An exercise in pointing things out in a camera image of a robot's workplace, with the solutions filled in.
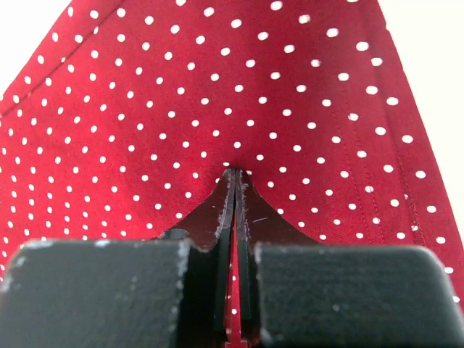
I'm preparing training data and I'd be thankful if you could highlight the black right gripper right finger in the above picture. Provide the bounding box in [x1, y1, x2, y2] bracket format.
[235, 170, 463, 347]

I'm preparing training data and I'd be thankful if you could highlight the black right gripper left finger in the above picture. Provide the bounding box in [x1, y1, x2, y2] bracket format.
[1, 169, 236, 347]

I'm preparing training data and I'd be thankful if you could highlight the red polka dot skirt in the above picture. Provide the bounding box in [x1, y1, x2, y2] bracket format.
[1, 1, 463, 347]

